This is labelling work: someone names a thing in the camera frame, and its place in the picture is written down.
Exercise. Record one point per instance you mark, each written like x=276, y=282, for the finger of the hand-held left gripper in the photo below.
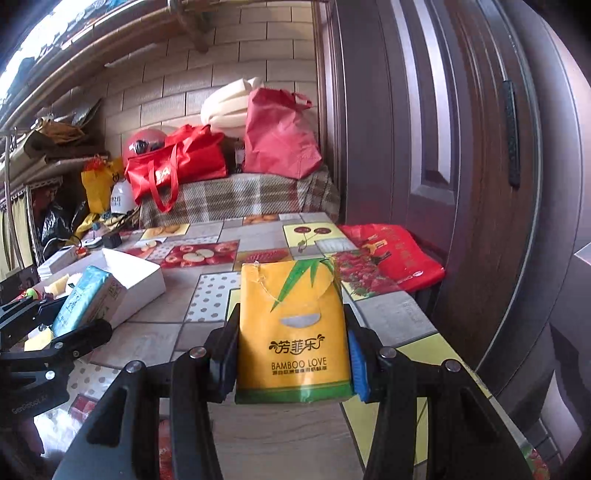
x=78, y=339
x=27, y=309

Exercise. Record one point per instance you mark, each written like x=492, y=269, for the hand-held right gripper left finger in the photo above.
x=226, y=364

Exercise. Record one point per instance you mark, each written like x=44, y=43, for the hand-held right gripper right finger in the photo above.
x=358, y=369

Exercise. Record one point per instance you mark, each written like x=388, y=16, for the yellow foam sponge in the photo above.
x=60, y=284

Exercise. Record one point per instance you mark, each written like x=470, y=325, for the blue tissue pack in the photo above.
x=87, y=295

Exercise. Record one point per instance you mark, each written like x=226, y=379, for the yellow tissue pack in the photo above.
x=291, y=332

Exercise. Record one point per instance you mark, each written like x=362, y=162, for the white cardboard box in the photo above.
x=138, y=281

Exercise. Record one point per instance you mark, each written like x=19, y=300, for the fruit printed tablecloth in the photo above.
x=212, y=323

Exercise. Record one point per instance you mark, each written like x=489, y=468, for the yellow curtain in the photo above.
x=7, y=240

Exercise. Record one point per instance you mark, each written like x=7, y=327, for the black plastic bags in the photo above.
x=55, y=221

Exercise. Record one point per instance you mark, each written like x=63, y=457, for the black power adapter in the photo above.
x=111, y=241

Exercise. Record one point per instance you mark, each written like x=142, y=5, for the yellow cloth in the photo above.
x=99, y=222

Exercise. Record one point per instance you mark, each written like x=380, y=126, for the red printed shopping bag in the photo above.
x=392, y=258

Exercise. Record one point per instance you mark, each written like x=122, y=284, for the curved chrome pole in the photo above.
x=9, y=184

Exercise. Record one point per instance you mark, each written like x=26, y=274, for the yellow paper bag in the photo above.
x=99, y=189

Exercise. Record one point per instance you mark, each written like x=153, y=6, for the white helmet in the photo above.
x=121, y=196

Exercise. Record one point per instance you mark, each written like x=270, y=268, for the red tassel ornament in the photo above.
x=94, y=162

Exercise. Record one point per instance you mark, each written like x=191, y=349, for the plaid cloth covered bench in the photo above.
x=240, y=198

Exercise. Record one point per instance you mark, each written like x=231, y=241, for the red helmet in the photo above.
x=143, y=143

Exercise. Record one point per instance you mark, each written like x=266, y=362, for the red tote bag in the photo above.
x=180, y=161

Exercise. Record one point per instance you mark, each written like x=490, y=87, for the red nonwoven bag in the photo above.
x=277, y=134

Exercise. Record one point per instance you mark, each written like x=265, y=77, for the brown wooden door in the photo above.
x=415, y=138

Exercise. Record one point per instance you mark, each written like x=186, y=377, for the white foam rolls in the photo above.
x=226, y=110

